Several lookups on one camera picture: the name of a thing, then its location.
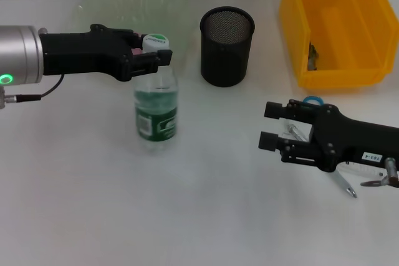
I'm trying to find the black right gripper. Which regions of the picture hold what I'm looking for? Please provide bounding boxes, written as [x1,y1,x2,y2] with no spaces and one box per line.
[257,98,399,174]

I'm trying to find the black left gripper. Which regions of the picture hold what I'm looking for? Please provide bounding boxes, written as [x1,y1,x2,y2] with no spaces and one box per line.
[39,23,173,82]

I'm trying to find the pink toy peach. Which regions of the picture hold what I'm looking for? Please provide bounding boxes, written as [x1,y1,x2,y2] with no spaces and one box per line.
[131,30,144,55]

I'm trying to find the blue scissors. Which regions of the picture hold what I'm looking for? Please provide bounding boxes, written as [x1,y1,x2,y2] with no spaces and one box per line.
[302,95,324,107]

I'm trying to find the clear green-label water bottle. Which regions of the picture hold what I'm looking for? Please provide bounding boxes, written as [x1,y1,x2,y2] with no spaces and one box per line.
[133,33,180,154]

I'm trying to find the green plastic wrapper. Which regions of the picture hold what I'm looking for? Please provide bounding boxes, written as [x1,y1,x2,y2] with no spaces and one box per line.
[307,40,320,70]

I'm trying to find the silver white ballpoint pen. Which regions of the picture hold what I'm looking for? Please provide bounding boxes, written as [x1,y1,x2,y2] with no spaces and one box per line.
[286,124,358,199]

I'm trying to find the translucent green fruit bowl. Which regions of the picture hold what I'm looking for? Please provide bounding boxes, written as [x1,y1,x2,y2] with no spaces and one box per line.
[73,0,190,61]

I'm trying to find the black mesh pen holder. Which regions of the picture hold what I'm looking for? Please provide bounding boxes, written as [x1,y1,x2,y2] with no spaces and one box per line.
[199,6,256,88]

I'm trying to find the yellow plastic bin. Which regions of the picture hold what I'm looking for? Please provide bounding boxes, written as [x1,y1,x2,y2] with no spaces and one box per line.
[278,0,399,88]

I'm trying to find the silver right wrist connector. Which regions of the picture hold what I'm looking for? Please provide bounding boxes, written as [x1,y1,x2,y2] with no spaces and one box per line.
[360,157,399,189]

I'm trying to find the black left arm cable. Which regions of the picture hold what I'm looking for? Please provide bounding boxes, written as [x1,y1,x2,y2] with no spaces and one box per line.
[5,74,65,103]

